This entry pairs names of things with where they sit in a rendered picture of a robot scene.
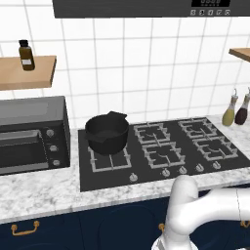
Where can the wooden wall shelf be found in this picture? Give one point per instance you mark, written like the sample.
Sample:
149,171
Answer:
26,72
241,53

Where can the yellow oil bottle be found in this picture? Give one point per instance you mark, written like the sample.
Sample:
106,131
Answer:
229,114

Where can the black gas hob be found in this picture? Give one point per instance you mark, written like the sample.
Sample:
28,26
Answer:
156,153

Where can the black cooking pot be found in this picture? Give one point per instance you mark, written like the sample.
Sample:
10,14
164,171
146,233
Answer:
107,133

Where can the dark range hood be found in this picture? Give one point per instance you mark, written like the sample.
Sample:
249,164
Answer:
130,8

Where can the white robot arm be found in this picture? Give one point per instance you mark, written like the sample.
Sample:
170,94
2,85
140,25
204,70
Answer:
192,211

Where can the navy drawer front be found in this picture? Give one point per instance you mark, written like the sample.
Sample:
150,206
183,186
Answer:
42,232

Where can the dark vinegar bottle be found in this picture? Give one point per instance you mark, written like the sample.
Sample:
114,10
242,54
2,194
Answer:
242,112

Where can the brown glass bottle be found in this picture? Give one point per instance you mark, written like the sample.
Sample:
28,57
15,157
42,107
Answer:
26,56

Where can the black toaster oven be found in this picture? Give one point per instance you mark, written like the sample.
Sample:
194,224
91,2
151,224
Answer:
29,136

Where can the silver hob knob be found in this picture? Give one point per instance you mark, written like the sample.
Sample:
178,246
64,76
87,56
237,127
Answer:
199,167
133,177
183,170
166,172
216,165

